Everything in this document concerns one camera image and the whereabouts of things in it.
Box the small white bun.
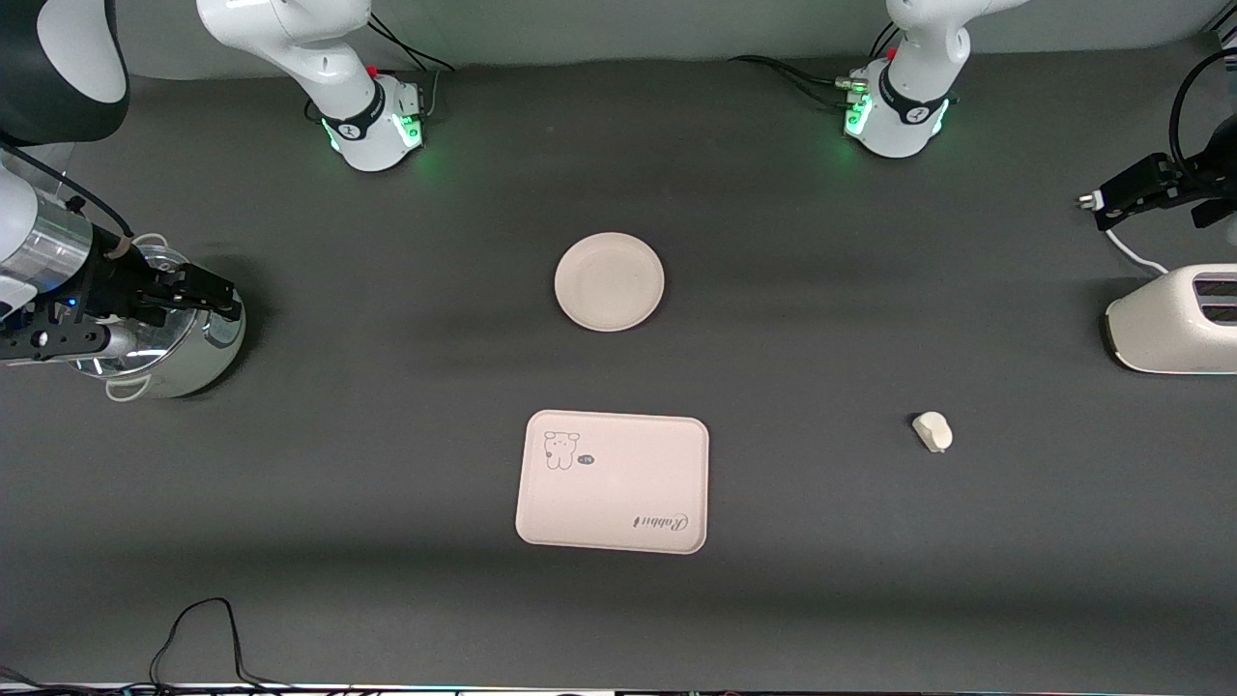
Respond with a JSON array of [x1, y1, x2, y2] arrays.
[[911, 411, 954, 454]]

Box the round beige plate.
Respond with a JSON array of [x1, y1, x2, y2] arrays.
[[554, 232, 666, 334]]

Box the beige rabbit print tray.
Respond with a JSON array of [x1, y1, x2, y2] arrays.
[[515, 410, 710, 556]]

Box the pale green electric pot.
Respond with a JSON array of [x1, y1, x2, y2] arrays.
[[97, 232, 247, 403]]

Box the glass pot lid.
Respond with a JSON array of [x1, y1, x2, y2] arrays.
[[92, 246, 206, 378]]

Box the white toaster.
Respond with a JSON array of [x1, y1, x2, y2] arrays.
[[1104, 264, 1237, 375]]

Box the white toaster power cable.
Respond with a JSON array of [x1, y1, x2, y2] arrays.
[[1078, 189, 1170, 276]]

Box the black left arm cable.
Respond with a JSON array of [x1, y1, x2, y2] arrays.
[[1167, 48, 1237, 185]]

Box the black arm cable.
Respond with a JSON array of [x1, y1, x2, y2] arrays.
[[0, 140, 131, 243], [1167, 48, 1237, 185]]

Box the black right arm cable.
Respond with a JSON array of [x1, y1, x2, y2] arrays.
[[0, 140, 131, 243]]

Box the thin black loose cable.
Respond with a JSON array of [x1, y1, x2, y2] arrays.
[[150, 597, 291, 692]]

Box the black left arm base cables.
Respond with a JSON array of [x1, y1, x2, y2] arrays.
[[728, 19, 900, 112]]

